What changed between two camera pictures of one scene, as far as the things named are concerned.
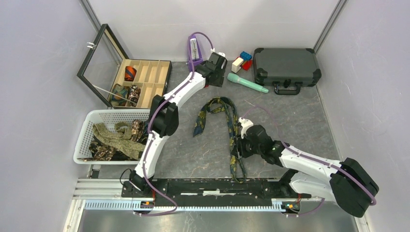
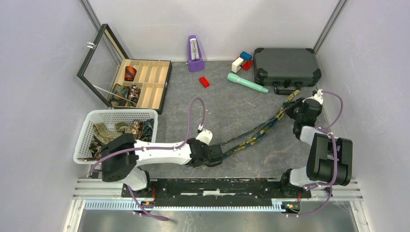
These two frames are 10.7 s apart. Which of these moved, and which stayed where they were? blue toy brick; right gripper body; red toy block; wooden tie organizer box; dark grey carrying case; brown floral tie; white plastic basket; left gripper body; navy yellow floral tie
Moved: right gripper body; left gripper body; navy yellow floral tie
Stayed: blue toy brick; white plastic basket; brown floral tie; wooden tie organizer box; red toy block; dark grey carrying case
